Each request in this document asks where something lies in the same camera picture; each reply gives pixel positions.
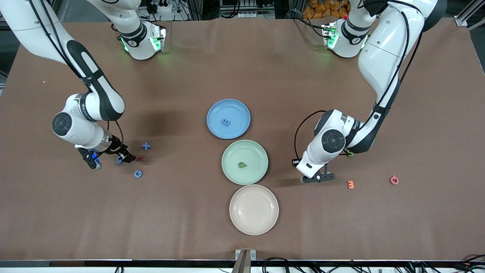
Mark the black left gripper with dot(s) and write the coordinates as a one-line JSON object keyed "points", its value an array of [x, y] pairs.
{"points": [[295, 164]]}

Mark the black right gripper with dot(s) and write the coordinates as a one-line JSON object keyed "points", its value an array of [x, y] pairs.
{"points": [[114, 148]]}

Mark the blue foam small g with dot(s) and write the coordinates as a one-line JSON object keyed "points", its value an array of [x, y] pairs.
{"points": [[118, 161]]}

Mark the blue foam capital G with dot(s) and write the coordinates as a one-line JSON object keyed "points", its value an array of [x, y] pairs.
{"points": [[135, 173]]}

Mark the blue foam plus sign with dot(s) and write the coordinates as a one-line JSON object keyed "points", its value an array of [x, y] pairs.
{"points": [[146, 146]]}

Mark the green foam letter P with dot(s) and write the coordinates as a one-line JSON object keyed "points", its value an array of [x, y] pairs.
{"points": [[241, 165]]}

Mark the blue foam letter E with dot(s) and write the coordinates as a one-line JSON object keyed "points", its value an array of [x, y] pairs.
{"points": [[226, 122]]}

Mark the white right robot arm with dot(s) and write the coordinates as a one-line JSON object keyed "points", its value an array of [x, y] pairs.
{"points": [[102, 98]]}

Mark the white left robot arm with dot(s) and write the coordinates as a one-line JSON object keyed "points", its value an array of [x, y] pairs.
{"points": [[386, 57]]}

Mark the orange foam letter E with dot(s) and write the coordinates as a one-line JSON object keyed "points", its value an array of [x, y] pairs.
{"points": [[352, 184]]}

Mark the green plate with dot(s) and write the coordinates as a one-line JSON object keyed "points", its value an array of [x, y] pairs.
{"points": [[235, 151]]}

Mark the brown table cover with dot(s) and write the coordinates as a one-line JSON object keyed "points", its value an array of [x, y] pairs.
{"points": [[151, 212]]}

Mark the beige plate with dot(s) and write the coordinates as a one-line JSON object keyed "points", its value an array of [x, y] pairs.
{"points": [[254, 210]]}

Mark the blue plate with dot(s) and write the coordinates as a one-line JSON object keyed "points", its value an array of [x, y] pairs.
{"points": [[218, 112]]}

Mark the pink foam letter G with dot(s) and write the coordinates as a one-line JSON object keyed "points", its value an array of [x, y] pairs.
{"points": [[391, 180]]}

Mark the green-lit right base box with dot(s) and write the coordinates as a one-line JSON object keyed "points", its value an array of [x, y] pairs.
{"points": [[158, 38]]}

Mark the green-lit base box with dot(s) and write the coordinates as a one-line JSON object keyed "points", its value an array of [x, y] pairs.
{"points": [[329, 36], [158, 38]]}

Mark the green-lit left base box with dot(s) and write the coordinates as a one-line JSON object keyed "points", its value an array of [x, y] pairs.
{"points": [[329, 36]]}

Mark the bag of oranges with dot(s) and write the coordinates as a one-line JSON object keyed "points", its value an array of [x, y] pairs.
{"points": [[322, 9]]}

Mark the metal equipment rack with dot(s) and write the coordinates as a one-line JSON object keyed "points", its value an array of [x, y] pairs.
{"points": [[246, 7]]}

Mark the grey metal table bracket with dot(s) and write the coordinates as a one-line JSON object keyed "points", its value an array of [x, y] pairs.
{"points": [[245, 261]]}

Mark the black table edge rail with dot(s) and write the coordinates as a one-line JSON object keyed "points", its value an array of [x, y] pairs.
{"points": [[75, 263]]}

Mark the aluminium frame profile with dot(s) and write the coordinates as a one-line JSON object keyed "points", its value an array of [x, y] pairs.
{"points": [[470, 13]]}

